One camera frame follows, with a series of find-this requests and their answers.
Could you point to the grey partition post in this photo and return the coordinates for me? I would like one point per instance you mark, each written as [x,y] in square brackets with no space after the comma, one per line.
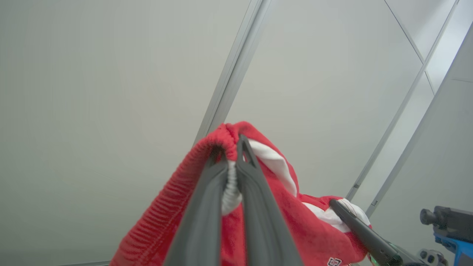
[230,74]

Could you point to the thin grey partition frame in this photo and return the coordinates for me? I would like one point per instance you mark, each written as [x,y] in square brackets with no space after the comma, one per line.
[400,107]

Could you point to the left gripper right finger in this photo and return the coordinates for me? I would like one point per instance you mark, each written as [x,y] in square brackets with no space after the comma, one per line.
[262,229]

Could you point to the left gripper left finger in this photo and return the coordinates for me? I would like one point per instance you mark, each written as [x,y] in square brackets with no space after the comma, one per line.
[199,229]

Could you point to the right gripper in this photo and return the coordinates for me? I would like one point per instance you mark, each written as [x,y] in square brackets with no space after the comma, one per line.
[412,260]

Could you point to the red white basketball shorts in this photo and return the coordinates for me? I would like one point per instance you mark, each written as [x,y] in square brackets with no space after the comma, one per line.
[166,221]

